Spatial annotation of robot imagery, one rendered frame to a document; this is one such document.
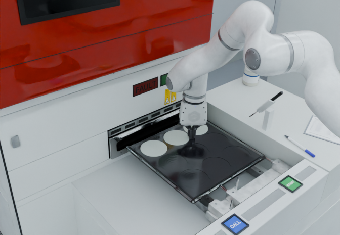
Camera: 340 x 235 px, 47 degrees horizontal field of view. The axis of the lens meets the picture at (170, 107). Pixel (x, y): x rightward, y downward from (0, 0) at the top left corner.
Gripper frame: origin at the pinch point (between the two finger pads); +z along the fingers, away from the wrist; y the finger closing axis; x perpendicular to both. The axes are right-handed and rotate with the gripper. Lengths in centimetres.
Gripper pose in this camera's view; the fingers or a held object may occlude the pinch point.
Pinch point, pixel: (191, 133)
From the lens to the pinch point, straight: 152.1
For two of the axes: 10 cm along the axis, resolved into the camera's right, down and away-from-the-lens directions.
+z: -0.3, 8.5, 5.2
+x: -0.9, -5.2, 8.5
